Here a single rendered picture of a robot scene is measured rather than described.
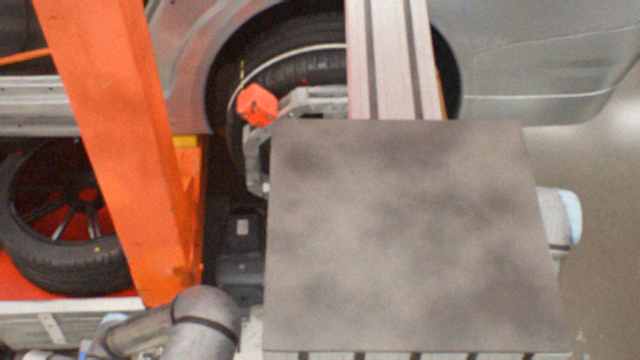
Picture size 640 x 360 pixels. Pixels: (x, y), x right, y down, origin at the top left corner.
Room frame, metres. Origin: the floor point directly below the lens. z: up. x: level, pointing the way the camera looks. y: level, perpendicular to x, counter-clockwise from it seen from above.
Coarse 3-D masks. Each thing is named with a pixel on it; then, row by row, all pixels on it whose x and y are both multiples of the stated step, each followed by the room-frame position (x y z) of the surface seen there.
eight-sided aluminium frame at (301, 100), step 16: (288, 96) 1.43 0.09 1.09; (304, 96) 1.41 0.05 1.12; (320, 96) 1.43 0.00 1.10; (336, 96) 1.43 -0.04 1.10; (288, 112) 1.38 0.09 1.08; (304, 112) 1.38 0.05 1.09; (320, 112) 1.39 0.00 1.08; (256, 128) 1.41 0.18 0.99; (256, 144) 1.37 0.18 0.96; (256, 160) 1.38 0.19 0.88; (256, 176) 1.38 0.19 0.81; (256, 192) 1.37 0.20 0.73
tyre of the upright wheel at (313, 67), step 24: (288, 24) 1.66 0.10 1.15; (312, 24) 1.64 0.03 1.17; (336, 24) 1.64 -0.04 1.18; (264, 48) 1.61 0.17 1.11; (288, 48) 1.57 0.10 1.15; (336, 48) 1.54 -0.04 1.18; (240, 72) 1.60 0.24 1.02; (264, 72) 1.51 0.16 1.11; (288, 72) 1.47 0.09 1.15; (312, 72) 1.47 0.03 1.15; (336, 72) 1.47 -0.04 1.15; (240, 120) 1.46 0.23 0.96; (240, 144) 1.46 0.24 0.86; (240, 168) 1.46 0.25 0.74
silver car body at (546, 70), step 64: (0, 0) 2.17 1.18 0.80; (192, 0) 1.62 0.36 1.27; (256, 0) 1.60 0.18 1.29; (448, 0) 1.63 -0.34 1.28; (512, 0) 1.64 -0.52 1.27; (576, 0) 1.65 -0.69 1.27; (0, 64) 1.80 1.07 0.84; (192, 64) 1.59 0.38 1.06; (512, 64) 1.64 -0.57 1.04; (576, 64) 1.65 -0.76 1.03; (0, 128) 1.56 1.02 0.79; (64, 128) 1.57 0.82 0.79; (192, 128) 1.59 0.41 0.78
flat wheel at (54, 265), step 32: (32, 160) 1.67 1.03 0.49; (64, 160) 1.75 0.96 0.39; (0, 192) 1.52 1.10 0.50; (32, 192) 1.55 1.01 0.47; (64, 192) 1.54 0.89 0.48; (0, 224) 1.39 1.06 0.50; (32, 224) 1.53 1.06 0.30; (64, 224) 1.41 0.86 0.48; (96, 224) 1.41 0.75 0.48; (32, 256) 1.26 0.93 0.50; (64, 256) 1.27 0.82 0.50; (96, 256) 1.27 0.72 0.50; (64, 288) 1.24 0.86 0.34; (96, 288) 1.24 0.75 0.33
